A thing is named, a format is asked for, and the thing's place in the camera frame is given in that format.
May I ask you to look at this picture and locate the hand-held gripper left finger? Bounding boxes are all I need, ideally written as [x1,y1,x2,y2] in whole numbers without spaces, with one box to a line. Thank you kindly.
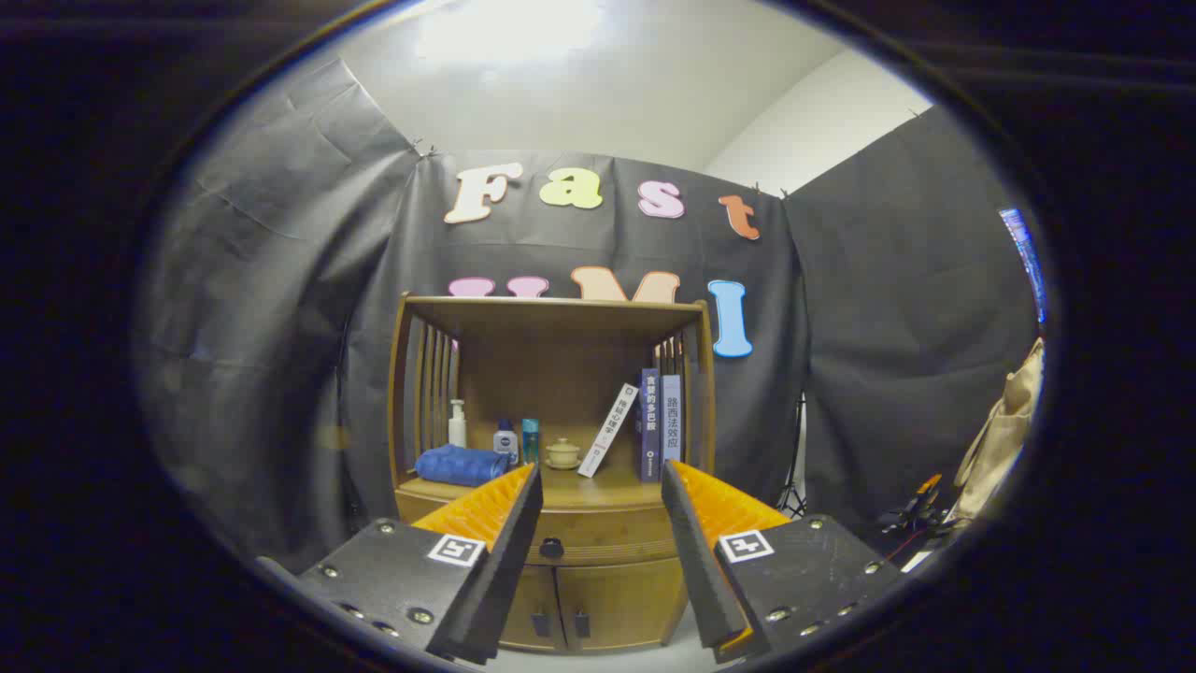
[257,463,545,666]

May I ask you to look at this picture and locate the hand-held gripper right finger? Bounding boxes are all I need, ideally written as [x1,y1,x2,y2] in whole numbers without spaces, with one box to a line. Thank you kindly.
[661,460,907,665]

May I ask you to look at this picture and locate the wooden drawer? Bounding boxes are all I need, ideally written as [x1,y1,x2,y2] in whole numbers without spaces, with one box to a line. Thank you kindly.
[397,494,681,567]

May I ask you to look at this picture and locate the wooden cabinet door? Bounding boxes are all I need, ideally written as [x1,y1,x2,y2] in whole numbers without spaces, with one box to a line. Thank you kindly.
[556,558,690,651]
[500,564,566,651]

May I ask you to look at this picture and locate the wooden countertop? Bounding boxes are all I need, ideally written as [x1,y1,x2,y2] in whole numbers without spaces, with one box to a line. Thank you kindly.
[397,458,694,511]

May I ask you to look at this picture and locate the wooden cabinet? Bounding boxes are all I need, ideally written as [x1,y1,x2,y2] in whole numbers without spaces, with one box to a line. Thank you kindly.
[388,293,719,653]

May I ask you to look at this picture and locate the blue rolled towel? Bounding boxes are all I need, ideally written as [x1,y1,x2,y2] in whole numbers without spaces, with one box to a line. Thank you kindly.
[415,444,511,488]

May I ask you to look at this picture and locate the pale purple book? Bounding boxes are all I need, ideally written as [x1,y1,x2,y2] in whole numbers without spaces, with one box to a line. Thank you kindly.
[660,374,683,465]

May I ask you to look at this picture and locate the dark blue book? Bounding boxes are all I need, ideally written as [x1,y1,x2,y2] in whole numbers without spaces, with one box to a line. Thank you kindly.
[638,367,662,483]

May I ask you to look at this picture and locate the white book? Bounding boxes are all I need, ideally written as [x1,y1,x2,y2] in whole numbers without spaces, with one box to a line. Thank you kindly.
[577,382,640,479]

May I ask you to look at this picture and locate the black clamp with orange tip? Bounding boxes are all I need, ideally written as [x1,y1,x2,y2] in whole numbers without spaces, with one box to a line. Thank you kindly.
[878,474,945,538]

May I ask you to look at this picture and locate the black backdrop cloth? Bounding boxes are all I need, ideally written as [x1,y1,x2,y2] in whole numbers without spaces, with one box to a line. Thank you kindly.
[135,58,1043,571]

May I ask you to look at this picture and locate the beige cloth bag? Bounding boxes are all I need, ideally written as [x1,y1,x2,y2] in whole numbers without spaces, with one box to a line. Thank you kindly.
[953,338,1046,524]

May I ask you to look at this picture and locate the blue screen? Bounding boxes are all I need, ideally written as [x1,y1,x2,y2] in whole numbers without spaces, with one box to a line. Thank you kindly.
[998,208,1047,323]

